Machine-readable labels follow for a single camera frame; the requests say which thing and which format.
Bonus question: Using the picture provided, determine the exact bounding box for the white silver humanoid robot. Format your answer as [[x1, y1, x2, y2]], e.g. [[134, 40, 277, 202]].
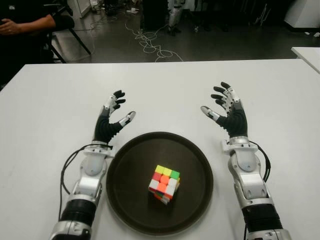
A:
[[166, 0, 188, 36]]

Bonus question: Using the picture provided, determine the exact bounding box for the white side table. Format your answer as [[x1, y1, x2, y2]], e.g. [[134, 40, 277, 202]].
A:
[[291, 46, 320, 75]]

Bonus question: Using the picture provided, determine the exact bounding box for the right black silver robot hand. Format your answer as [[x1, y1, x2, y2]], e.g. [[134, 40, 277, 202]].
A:
[[200, 81, 250, 140]]

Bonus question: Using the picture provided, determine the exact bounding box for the round dark brown plate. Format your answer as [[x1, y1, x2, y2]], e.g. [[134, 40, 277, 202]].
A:
[[105, 131, 215, 236]]

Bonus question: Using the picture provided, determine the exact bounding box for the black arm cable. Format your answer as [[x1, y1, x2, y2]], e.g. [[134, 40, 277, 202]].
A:
[[249, 140, 272, 183], [57, 143, 112, 223]]

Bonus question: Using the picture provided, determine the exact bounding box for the dark folding rack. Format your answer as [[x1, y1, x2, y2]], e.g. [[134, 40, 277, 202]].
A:
[[248, 0, 273, 27]]

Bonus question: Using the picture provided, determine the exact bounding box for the black chair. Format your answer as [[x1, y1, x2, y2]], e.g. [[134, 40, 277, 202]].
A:
[[47, 7, 92, 63]]

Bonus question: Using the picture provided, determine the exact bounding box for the white tangled floor cable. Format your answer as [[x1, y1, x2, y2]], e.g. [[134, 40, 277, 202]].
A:
[[89, 14, 184, 63]]

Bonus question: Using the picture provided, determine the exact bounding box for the seated person black shirt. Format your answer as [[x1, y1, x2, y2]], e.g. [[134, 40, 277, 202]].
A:
[[0, 0, 76, 87]]

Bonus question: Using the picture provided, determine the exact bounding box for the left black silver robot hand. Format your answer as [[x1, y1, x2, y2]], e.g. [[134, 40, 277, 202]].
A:
[[92, 89, 137, 146]]

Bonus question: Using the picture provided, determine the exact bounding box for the white low cabinet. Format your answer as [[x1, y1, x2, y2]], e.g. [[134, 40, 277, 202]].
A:
[[66, 0, 93, 19]]

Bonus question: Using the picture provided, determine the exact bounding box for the multicolour Rubik's cube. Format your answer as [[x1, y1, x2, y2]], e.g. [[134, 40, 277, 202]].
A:
[[148, 164, 181, 206]]

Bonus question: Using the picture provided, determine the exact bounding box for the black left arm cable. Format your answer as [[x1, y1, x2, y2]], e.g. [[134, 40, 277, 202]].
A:
[[57, 143, 112, 223]]

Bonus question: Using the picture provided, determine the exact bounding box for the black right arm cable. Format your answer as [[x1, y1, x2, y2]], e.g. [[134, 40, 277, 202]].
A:
[[249, 140, 272, 183]]

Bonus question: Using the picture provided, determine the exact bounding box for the white machine housing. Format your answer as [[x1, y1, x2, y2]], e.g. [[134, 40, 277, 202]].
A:
[[283, 0, 320, 33]]

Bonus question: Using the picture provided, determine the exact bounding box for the black monitor panel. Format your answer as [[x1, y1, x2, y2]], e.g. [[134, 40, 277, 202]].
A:
[[142, 0, 169, 31]]

